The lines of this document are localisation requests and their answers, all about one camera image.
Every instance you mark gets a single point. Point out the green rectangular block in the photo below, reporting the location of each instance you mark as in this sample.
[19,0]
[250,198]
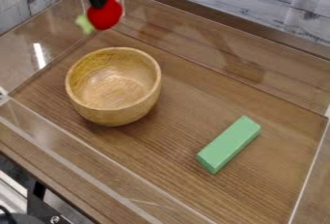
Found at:
[225,147]

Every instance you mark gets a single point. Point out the light wooden bowl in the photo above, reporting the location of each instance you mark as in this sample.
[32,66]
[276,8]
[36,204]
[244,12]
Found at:
[114,85]

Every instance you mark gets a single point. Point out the clear acrylic tray wall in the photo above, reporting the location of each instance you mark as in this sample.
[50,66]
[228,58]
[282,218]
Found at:
[91,182]

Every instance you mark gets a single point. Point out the black table leg clamp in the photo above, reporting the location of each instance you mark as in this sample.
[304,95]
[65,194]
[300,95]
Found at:
[39,209]

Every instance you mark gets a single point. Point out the red plush fruit green leaf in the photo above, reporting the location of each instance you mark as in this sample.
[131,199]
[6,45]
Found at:
[101,19]

